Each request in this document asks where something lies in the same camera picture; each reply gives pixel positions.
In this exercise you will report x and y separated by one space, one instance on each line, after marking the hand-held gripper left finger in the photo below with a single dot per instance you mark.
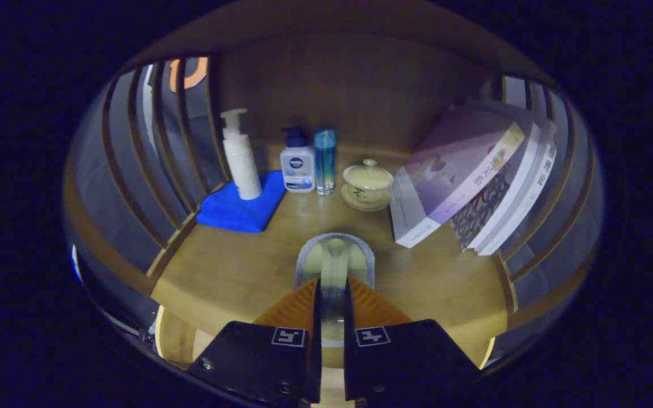
258 357

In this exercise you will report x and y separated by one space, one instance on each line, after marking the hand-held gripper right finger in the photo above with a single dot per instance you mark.
411 357

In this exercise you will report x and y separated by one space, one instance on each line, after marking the pale green grey-based ornament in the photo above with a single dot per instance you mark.
335 260

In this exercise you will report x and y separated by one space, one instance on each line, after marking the wooden countertop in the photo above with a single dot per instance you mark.
236 272

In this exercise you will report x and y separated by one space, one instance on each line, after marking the wooden cabinet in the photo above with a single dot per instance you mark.
360 85

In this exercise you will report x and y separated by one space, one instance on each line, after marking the blue folded cloth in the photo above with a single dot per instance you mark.
236 212

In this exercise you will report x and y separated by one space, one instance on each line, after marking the patterned dark book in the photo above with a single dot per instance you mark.
482 209

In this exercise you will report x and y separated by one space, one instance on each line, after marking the lidded ceramic tea cup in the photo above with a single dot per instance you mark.
367 184

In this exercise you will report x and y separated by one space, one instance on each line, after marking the white pump bottle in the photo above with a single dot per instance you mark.
242 164

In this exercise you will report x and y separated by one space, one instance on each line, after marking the white lotion bottle blue cap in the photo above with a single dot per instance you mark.
297 167

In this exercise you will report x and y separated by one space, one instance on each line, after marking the blue glass bottle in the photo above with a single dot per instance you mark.
325 161

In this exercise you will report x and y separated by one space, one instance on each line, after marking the purple book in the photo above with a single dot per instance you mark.
457 153

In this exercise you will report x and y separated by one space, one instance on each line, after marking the plain white book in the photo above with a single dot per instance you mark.
522 170

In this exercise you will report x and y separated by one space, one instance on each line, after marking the white book printed spine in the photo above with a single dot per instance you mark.
545 164

